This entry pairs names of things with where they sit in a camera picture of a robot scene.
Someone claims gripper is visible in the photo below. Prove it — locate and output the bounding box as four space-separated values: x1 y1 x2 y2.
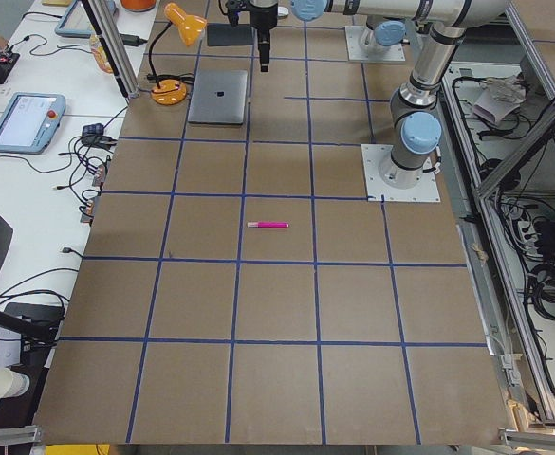
250 0 277 72

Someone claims pink marker pen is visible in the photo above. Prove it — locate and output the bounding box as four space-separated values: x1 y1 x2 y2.
247 221 289 229

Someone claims black mousepad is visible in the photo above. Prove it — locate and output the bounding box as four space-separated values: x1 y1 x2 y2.
206 23 253 47

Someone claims silver laptop notebook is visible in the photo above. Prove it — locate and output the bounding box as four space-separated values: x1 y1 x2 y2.
188 69 248 126

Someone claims orange desk lamp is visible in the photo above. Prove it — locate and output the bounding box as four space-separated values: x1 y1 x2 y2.
146 2 209 106

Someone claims orange drink bottle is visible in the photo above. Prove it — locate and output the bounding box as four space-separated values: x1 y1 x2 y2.
89 32 113 74

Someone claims far teach pendant tablet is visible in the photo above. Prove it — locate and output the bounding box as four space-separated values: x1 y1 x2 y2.
54 1 92 39

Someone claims teach pendant tablet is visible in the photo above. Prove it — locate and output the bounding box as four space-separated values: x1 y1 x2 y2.
54 1 92 39
0 92 66 155

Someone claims near teach pendant tablet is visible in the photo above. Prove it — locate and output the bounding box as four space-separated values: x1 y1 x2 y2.
0 92 66 155

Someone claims white paper cup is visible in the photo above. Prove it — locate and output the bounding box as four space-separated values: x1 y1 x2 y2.
0 368 30 399

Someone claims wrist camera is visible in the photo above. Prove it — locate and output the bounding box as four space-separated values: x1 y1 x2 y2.
225 0 247 27

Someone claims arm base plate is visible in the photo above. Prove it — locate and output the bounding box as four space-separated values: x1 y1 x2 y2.
344 21 405 64
361 144 441 203

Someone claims aluminium frame post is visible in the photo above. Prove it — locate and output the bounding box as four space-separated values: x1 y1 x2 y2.
82 0 139 100

